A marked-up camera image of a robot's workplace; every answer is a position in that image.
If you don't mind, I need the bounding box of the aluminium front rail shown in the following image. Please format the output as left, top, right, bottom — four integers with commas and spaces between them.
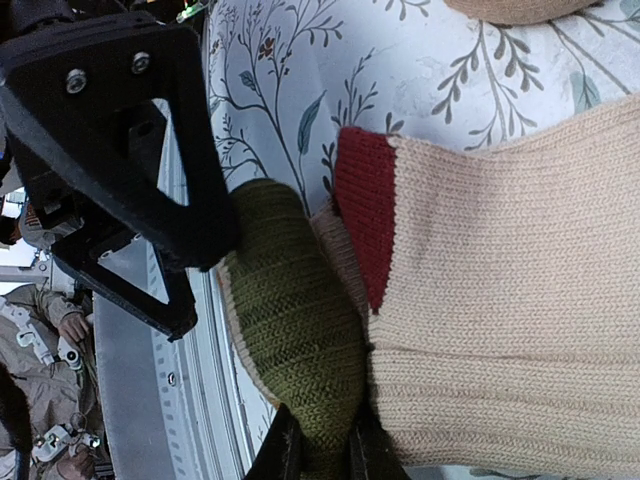
92, 14, 281, 480

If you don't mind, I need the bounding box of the beige striped sock pair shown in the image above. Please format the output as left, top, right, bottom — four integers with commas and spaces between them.
218, 95, 639, 479

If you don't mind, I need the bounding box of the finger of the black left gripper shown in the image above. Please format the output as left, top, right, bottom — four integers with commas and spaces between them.
1, 12, 239, 271
51, 219, 197, 341

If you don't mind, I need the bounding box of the brown tan sock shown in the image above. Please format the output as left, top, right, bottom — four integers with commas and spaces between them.
444, 0, 596, 25

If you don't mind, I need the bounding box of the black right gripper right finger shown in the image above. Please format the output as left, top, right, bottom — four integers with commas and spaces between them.
349, 402, 409, 480

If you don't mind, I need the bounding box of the person in beige clothing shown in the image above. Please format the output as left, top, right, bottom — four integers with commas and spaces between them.
1, 284, 109, 479

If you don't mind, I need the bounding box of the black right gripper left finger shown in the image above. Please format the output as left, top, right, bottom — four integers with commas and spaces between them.
244, 404, 302, 480

